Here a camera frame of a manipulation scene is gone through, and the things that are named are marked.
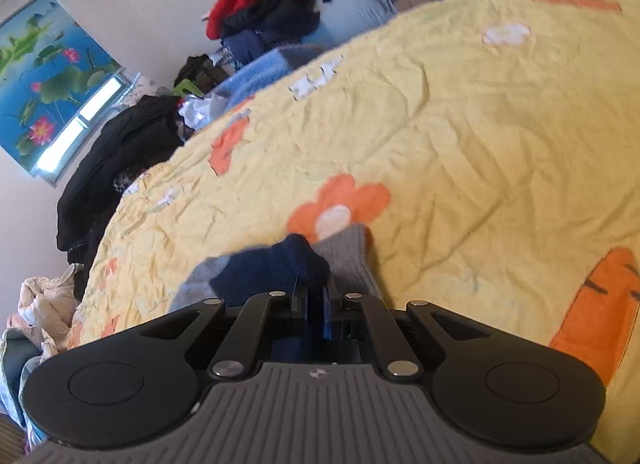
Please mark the blue denim garment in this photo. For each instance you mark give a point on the blue denim garment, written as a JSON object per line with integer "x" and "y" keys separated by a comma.
{"x": 20, "y": 384}

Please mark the light blue blanket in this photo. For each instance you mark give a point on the light blue blanket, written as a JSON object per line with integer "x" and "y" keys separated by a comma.
{"x": 265, "y": 71}

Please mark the grey-blue bag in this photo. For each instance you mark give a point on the grey-blue bag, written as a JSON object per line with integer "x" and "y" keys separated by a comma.
{"x": 357, "y": 6}

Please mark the black coat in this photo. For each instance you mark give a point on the black coat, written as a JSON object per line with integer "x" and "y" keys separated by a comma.
{"x": 115, "y": 163}

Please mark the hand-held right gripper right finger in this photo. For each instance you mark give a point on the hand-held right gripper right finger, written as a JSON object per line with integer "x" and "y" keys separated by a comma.
{"x": 328, "y": 325}

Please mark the dark green bag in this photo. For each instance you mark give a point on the dark green bag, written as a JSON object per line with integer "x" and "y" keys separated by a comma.
{"x": 205, "y": 71}

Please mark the white crumpled cloth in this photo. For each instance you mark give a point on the white crumpled cloth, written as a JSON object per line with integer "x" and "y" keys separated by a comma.
{"x": 200, "y": 111}

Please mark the lotus-print window blind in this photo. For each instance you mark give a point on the lotus-print window blind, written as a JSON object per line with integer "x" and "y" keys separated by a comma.
{"x": 50, "y": 83}

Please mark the navy garment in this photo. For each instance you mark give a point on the navy garment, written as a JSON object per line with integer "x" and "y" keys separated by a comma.
{"x": 260, "y": 41}

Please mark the yellow flower-print blanket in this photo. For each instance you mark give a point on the yellow flower-print blanket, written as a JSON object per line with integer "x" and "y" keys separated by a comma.
{"x": 450, "y": 133}

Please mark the navy and grey sock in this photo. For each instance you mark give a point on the navy and grey sock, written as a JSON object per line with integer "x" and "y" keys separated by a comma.
{"x": 295, "y": 264}

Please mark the beige jacket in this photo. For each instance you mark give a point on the beige jacket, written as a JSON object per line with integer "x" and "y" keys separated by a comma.
{"x": 45, "y": 309}

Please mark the green stool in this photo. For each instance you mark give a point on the green stool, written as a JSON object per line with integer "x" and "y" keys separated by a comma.
{"x": 186, "y": 87}

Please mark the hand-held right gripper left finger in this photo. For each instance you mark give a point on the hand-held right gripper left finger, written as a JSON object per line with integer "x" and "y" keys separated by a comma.
{"x": 301, "y": 305}

